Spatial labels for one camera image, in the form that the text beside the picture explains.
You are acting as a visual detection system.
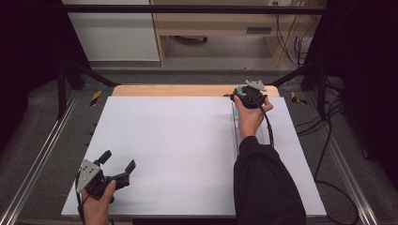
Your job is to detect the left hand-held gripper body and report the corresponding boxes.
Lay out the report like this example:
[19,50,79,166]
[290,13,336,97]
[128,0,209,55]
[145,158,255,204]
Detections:
[76,158,130,201]

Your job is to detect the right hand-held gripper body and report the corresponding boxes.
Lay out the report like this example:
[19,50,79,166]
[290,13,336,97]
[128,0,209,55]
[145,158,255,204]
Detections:
[230,79,268,110]

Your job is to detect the person's right hand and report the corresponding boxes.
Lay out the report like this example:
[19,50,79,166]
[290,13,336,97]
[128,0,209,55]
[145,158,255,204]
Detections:
[233,94,274,142]

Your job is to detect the person's left hand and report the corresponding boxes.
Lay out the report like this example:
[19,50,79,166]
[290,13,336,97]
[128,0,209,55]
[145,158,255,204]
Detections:
[82,180,117,225]

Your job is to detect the yellow black tape marker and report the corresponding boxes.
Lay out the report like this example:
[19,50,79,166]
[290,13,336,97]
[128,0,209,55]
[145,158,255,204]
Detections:
[290,91,308,106]
[89,90,103,107]

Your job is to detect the grey-green drawer label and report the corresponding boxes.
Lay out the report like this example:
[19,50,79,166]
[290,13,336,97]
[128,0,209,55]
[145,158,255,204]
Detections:
[246,26,273,35]

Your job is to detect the light wooden desk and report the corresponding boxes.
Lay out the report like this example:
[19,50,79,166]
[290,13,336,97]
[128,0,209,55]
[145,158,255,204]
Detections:
[149,0,327,68]

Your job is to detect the grey chair base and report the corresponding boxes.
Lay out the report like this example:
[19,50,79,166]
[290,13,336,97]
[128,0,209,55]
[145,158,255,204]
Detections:
[173,35,208,45]

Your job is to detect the black curtain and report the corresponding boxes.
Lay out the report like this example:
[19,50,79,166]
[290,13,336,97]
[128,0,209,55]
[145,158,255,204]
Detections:
[308,0,398,183]
[0,0,92,155]

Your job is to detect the white partition panel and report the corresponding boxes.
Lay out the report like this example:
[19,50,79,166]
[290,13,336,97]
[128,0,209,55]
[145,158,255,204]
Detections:
[61,0,161,62]

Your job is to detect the left hand-held gripper cable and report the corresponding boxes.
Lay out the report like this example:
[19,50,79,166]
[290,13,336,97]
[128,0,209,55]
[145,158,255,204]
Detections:
[74,171,86,225]

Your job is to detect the hand-held gripper cable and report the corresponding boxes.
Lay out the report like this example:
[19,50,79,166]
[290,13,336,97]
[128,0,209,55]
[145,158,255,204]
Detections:
[74,171,86,225]
[255,96,275,148]

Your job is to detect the right hand-held gripper cable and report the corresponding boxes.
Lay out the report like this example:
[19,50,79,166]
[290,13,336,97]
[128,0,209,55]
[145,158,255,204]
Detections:
[255,96,275,148]

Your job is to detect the aluminium rail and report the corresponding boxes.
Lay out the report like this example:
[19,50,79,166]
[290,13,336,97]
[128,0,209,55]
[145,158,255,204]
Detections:
[0,90,80,225]
[304,93,380,225]

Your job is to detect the black frame strut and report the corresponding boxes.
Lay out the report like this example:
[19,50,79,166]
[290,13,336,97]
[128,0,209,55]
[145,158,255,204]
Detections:
[268,61,329,117]
[56,55,121,120]

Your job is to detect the black cable under desk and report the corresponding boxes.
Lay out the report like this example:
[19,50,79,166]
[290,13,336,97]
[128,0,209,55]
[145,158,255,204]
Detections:
[274,13,299,67]

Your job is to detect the yellow cable under desk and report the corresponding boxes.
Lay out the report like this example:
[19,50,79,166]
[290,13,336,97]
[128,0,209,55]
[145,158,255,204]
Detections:
[277,13,302,64]

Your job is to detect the black floor cable bundle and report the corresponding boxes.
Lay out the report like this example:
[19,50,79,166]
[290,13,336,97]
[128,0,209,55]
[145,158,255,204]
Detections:
[295,78,345,137]

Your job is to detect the long black floor cable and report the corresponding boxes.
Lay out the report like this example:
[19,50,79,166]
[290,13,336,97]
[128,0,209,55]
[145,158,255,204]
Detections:
[314,102,361,225]

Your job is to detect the black horizontal frame bar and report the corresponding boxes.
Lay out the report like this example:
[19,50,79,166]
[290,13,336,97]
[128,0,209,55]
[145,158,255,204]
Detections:
[62,4,330,15]

